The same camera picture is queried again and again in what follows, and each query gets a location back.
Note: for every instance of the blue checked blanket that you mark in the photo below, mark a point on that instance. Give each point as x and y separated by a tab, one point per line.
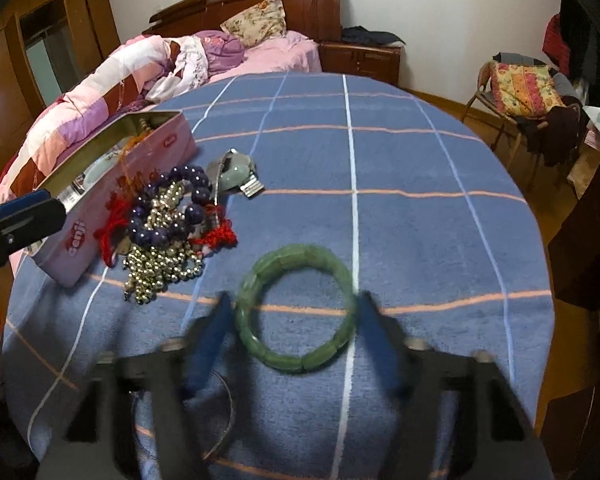
405	240

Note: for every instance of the red knotted tassel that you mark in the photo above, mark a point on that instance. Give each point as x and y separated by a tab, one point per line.
111	240

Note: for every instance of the wooden wardrobe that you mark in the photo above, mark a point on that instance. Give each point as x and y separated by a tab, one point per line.
10	60

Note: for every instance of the hanging dark coat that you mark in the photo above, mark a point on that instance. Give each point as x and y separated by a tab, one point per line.
582	45

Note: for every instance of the dark wooden headboard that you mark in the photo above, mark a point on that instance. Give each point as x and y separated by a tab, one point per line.
305	5

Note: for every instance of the white bangle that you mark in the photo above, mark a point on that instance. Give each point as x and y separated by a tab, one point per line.
100	167

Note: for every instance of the hanging red garment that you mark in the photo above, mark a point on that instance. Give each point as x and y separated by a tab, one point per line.
552	42

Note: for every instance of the wooden chair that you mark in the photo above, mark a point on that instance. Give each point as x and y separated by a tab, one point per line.
505	130

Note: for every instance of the floral pillow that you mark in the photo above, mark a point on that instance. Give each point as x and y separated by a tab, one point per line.
255	22

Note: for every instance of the purple garment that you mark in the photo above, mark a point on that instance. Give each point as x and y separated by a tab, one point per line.
225	52

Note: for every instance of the thin silver bangle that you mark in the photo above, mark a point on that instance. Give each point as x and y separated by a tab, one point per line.
233	410

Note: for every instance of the colourful patterned cushion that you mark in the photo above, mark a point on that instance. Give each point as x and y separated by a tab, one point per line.
525	87

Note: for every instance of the pink patchwork quilt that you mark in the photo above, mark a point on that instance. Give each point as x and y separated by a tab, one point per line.
95	95

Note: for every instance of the wooden nightstand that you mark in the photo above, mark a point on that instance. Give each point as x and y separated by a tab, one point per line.
360	62

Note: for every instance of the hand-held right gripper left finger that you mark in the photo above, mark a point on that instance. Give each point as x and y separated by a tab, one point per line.
207	347

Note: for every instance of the pink tin box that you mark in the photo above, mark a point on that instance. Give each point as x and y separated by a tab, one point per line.
105	220

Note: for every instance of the silver wristwatch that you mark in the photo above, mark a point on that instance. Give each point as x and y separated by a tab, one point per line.
252	187

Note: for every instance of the dark folded clothes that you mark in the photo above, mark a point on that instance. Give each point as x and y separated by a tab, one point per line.
370	36

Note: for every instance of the white floral garment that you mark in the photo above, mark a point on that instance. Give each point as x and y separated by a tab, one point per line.
182	72

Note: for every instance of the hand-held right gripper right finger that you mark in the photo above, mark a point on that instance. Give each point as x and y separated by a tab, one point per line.
380	347

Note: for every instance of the dark wooden cabinet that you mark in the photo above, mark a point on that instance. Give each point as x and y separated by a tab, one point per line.
587	240

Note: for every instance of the dark clothes on chair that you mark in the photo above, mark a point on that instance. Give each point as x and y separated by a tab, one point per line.
555	135

